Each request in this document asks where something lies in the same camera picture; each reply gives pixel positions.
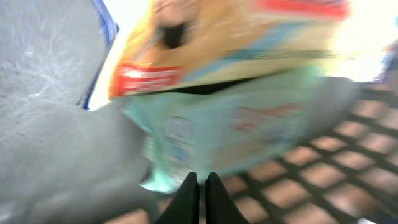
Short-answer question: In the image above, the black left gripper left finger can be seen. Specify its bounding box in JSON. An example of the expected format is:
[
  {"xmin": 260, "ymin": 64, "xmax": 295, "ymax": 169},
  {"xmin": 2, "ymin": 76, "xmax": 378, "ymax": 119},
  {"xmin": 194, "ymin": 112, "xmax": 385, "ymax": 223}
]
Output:
[{"xmin": 154, "ymin": 172, "xmax": 200, "ymax": 224}]

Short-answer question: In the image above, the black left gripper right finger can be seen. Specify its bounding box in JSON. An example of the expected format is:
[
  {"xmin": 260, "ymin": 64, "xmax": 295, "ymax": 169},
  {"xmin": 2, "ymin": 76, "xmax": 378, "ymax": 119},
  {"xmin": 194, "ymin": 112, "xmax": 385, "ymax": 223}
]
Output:
[{"xmin": 205, "ymin": 172, "xmax": 249, "ymax": 224}]

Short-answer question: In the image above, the yellow snack bag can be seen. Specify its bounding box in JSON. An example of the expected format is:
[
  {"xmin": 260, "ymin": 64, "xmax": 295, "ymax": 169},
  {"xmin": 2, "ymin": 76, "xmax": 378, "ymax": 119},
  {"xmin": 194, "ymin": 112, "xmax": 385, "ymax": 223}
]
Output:
[{"xmin": 107, "ymin": 0, "xmax": 349, "ymax": 98}]

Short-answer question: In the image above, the grey plastic basket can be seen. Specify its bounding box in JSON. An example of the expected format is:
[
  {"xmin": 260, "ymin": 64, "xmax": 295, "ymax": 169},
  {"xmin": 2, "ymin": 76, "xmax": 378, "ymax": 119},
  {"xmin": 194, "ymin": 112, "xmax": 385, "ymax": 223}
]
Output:
[{"xmin": 1, "ymin": 1, "xmax": 397, "ymax": 223}]

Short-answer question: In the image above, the teal wet wipes pack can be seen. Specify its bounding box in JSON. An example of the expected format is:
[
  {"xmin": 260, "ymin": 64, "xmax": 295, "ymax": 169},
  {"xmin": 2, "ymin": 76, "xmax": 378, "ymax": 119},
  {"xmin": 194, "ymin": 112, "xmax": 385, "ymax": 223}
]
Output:
[{"xmin": 119, "ymin": 67, "xmax": 324, "ymax": 194}]

